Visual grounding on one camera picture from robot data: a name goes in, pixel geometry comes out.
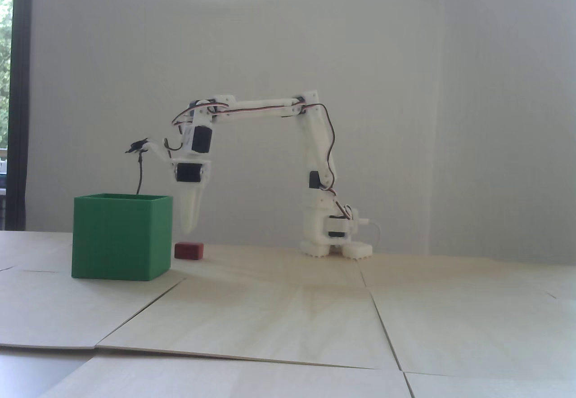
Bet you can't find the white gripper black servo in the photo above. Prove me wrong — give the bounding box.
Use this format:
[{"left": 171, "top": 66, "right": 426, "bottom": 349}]
[{"left": 169, "top": 158, "right": 213, "bottom": 233}]

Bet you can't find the red block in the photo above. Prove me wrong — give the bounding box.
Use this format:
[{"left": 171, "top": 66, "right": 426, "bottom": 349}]
[{"left": 175, "top": 242, "right": 205, "bottom": 261}]

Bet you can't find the green open box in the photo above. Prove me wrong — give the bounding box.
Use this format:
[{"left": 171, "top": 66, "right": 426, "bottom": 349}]
[{"left": 71, "top": 193, "right": 174, "bottom": 282}]

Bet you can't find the white paper backdrop sheet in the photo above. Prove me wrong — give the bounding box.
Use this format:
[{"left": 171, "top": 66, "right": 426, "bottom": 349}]
[{"left": 28, "top": 0, "right": 441, "bottom": 255}]

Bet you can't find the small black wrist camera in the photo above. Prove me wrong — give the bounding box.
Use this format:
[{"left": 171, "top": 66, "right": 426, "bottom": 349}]
[{"left": 125, "top": 137, "right": 152, "bottom": 154}]

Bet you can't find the white base power cable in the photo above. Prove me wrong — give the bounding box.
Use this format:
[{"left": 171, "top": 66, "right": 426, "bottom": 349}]
[{"left": 360, "top": 220, "right": 383, "bottom": 253}]

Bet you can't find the black window frame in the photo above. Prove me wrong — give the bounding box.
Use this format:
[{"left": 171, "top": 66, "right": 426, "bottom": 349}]
[{"left": 9, "top": 0, "right": 35, "bottom": 231}]

